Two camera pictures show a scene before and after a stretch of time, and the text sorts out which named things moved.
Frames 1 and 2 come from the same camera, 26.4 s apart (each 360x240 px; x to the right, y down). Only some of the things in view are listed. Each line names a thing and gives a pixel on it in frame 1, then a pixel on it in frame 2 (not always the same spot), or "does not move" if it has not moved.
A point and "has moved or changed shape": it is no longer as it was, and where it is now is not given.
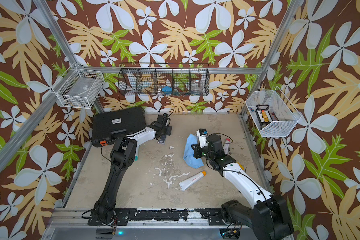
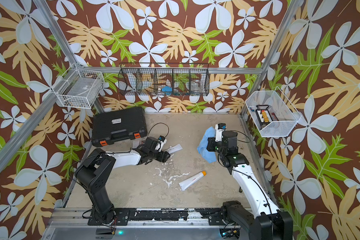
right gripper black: x=197 y=150 to x=211 y=143
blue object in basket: x=167 y=89 does not move
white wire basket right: x=274 y=115 does not move
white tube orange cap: x=191 y=179 does not move
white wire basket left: x=79 y=88 does not move
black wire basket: x=179 y=79 does not move
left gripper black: x=169 y=128 to x=164 y=156
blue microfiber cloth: x=189 y=157 has moved or changed shape
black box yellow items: x=263 y=115 does not move
